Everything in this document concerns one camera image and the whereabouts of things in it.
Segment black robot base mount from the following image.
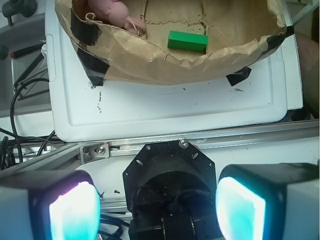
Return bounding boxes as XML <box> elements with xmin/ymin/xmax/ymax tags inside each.
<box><xmin>122</xmin><ymin>152</ymin><xmax>222</xmax><ymax>240</ymax></box>

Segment white plastic tray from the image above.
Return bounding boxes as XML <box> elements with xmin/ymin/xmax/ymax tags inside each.
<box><xmin>45</xmin><ymin>0</ymin><xmax>303</xmax><ymax>142</ymax></box>

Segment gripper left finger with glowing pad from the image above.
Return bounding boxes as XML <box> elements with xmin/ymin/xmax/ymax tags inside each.
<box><xmin>0</xmin><ymin>170</ymin><xmax>101</xmax><ymax>240</ymax></box>

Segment green rectangular block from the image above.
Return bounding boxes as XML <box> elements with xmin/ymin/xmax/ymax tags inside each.
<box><xmin>167</xmin><ymin>30</ymin><xmax>209</xmax><ymax>52</ymax></box>

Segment pink plush bunny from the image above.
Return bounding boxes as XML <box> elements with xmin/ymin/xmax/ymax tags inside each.
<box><xmin>87</xmin><ymin>0</ymin><xmax>146</xmax><ymax>36</ymax></box>

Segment brown paper bag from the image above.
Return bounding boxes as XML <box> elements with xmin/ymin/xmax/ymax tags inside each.
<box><xmin>55</xmin><ymin>0</ymin><xmax>294</xmax><ymax>86</ymax></box>

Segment aluminium extrusion rail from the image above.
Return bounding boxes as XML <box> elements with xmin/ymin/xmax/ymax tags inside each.
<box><xmin>0</xmin><ymin>119</ymin><xmax>320</xmax><ymax>177</ymax></box>

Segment black cables bundle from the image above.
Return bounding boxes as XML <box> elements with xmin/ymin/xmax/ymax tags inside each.
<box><xmin>0</xmin><ymin>51</ymin><xmax>58</xmax><ymax>166</ymax></box>

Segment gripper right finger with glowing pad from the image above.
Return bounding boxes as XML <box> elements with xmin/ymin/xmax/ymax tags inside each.
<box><xmin>215</xmin><ymin>163</ymin><xmax>320</xmax><ymax>240</ymax></box>

